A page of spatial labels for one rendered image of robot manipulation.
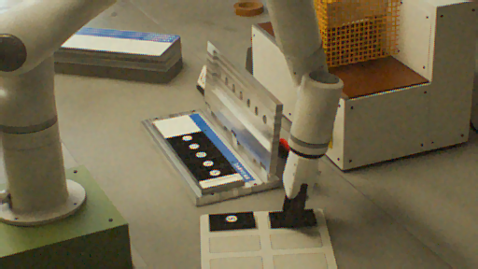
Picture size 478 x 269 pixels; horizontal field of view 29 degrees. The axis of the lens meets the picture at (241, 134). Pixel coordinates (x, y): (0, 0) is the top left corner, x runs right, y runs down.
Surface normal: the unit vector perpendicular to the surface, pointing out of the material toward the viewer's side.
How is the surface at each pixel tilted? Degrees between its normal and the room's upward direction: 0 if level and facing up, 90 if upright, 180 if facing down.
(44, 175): 88
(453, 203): 0
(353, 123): 90
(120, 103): 0
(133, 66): 90
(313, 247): 0
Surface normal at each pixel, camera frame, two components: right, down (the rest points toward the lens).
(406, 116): 0.37, 0.41
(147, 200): -0.03, -0.89
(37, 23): 0.41, 0.03
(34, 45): 0.55, 0.26
